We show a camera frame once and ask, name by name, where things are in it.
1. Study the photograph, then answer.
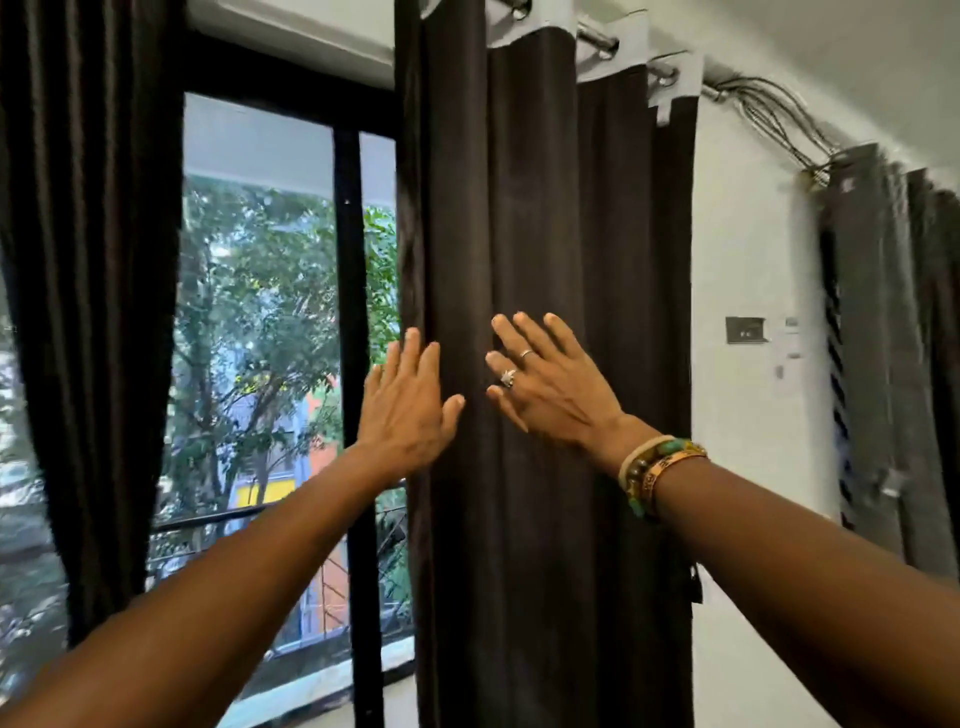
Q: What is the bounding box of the person's left hand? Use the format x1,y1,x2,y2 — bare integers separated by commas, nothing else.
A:
356,327,466,481

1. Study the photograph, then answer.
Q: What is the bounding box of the person's left forearm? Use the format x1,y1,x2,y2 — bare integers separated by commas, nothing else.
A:
0,442,399,728

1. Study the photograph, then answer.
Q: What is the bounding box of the person's right forearm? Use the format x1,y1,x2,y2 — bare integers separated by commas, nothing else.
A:
656,457,960,728

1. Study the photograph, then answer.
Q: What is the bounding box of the green beaded bracelet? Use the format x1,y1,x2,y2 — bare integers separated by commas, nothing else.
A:
626,438,706,520

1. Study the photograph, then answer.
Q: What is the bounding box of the black metal balcony railing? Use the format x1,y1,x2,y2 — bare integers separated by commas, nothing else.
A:
146,479,414,661

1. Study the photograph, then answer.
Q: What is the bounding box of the dark brown curtain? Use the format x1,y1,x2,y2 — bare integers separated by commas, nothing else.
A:
0,0,187,650
393,0,706,728

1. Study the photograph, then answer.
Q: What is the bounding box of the bundle of grey cables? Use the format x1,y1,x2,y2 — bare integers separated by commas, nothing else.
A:
704,74,845,189

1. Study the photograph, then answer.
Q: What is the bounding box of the person's right hand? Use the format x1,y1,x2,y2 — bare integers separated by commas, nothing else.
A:
483,311,661,474

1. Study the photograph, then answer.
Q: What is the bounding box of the grey metal curtain rod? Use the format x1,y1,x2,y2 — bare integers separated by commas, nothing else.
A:
509,0,729,103

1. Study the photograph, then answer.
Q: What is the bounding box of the orange woven patterned bracelet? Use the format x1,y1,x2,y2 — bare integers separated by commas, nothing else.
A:
641,448,709,519

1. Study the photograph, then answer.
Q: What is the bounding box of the grey curtain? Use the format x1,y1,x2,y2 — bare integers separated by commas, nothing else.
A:
817,142,960,586

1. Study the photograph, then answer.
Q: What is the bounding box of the orange brick building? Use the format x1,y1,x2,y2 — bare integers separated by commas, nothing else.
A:
299,374,354,639

